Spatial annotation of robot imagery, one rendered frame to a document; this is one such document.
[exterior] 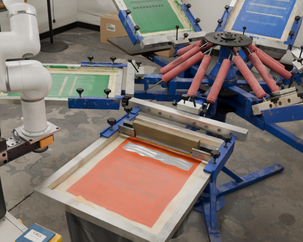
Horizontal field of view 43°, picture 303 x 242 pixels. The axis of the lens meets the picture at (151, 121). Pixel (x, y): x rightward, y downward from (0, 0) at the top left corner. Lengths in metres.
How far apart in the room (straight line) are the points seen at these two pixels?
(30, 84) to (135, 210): 0.64
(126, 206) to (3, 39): 0.78
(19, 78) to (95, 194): 0.60
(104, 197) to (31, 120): 0.44
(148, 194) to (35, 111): 0.58
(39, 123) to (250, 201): 2.01
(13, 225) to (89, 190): 0.99
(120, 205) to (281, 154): 2.51
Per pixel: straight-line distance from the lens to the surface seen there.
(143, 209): 1.58
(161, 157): 1.86
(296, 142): 2.26
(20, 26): 1.30
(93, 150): 1.85
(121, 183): 1.70
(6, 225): 2.58
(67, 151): 3.65
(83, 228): 1.78
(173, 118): 2.10
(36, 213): 3.03
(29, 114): 1.68
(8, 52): 1.28
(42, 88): 1.33
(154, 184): 1.70
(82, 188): 1.68
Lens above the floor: 2.01
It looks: 29 degrees down
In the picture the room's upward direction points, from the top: 3 degrees clockwise
